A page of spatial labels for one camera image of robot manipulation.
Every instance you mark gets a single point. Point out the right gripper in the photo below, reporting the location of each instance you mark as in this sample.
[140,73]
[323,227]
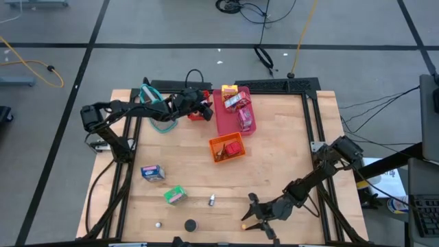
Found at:
[274,211]

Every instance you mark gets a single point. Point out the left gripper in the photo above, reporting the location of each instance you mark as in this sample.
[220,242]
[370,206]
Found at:
[188,101]

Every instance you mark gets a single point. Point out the pink plastic tray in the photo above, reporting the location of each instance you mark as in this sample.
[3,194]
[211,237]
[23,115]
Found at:
[226,124]

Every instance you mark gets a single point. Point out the orange plastic basket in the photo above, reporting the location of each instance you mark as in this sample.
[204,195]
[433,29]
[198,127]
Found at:
[219,141]

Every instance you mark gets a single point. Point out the red Froot Loops box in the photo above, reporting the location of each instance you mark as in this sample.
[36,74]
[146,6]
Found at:
[236,102]

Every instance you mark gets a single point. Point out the pink Raisin Bran box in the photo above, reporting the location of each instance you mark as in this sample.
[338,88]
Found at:
[245,118]

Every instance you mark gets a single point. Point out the red-lidded spice jar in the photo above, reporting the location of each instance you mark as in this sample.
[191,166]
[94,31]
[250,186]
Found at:
[233,148]

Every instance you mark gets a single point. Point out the black round disc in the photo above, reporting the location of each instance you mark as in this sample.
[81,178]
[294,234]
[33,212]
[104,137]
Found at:
[190,225]

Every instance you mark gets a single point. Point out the blue cereal box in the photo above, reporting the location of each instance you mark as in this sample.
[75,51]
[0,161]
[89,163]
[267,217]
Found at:
[153,173]

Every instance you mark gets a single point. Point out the green Apple Jacks box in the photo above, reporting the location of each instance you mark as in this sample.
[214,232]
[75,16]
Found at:
[175,195]

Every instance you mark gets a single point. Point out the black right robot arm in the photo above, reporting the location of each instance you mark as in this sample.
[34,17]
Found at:
[308,182]

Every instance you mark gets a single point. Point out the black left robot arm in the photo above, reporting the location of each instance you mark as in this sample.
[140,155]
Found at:
[137,109]

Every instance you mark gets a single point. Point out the red plastic basket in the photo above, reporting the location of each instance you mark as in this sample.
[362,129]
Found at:
[195,117]

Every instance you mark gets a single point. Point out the yellow cereal box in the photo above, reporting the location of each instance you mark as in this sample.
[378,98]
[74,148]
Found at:
[229,90]

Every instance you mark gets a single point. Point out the small dark dropper bottle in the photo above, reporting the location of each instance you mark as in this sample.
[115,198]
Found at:
[211,200]

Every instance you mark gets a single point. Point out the black flat panel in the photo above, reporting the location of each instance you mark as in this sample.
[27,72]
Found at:
[164,85]

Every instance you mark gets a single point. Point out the black perforated panel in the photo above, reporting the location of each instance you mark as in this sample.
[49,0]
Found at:
[278,84]

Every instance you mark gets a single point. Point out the white paper sheet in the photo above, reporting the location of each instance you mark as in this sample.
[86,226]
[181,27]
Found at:
[385,182]

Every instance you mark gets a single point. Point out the black beam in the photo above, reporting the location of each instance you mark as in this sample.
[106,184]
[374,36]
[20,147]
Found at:
[387,165]

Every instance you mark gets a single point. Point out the grey laptop black keyboard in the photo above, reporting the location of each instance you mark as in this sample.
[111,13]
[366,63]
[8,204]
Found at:
[425,216]

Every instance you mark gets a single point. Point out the grey cart base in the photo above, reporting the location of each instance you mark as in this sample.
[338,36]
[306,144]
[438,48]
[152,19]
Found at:
[17,81]
[36,2]

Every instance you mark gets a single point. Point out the black box-shaped object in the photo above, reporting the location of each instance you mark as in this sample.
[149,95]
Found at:
[5,114]

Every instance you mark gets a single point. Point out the grey flat panel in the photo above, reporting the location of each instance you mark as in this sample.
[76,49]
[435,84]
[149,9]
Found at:
[429,116]

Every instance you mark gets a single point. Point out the silver metal bracket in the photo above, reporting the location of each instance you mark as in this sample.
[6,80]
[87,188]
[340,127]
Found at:
[317,147]
[100,146]

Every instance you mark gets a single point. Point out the black aluminium table frame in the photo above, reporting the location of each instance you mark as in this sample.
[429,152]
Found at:
[307,113]

